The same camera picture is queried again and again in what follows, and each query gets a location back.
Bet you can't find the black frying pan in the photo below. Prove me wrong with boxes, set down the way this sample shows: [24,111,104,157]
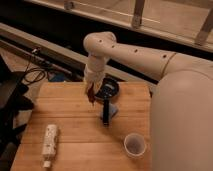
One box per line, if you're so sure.
[95,78,119,126]

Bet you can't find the white game remote controller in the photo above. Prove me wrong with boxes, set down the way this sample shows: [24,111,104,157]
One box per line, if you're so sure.
[42,124,58,168]

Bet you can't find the black chair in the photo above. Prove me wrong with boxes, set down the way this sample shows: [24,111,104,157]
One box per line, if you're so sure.
[0,55,34,157]

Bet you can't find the blue sponge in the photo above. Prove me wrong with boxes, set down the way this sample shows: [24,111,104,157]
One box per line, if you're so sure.
[100,103,118,119]

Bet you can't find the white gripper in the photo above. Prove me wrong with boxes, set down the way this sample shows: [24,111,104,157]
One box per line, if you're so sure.
[84,65,105,94]

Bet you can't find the dark red pepper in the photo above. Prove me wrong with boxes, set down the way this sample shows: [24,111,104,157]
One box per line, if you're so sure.
[86,83,95,104]

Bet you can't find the black cable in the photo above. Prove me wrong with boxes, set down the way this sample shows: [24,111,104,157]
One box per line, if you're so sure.
[21,46,54,85]

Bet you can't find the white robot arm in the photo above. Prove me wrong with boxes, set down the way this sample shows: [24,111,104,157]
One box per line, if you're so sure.
[83,32,213,171]

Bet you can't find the white ceramic bowl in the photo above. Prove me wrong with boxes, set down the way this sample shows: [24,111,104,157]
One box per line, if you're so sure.
[123,133,147,158]

